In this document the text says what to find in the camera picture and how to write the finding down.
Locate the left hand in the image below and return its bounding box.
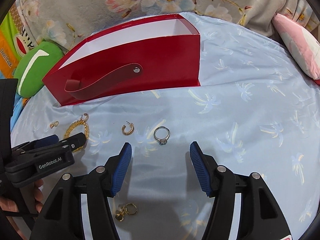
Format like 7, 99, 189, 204
1, 179, 43, 240

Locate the small gold charm earring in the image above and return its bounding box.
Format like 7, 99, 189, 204
49, 121, 59, 128

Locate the small gold hoop earring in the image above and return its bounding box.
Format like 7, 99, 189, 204
80, 113, 89, 122

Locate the light blue bed sheet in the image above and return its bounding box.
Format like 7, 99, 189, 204
11, 13, 319, 239

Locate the green round pillow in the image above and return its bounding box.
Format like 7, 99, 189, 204
14, 41, 63, 98

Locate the colourful cartoon blanket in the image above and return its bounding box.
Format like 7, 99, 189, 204
0, 4, 36, 131

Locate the red gift box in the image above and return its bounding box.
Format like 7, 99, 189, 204
43, 14, 201, 106

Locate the grey floral duvet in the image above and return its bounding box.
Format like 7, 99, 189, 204
16, 0, 319, 50

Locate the pink white pillow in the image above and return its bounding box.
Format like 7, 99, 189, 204
272, 14, 319, 83

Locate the gold cuff bracelet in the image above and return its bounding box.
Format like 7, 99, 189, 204
63, 119, 90, 153

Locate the silver diamond ring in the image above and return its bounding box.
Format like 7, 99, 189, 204
153, 126, 171, 146

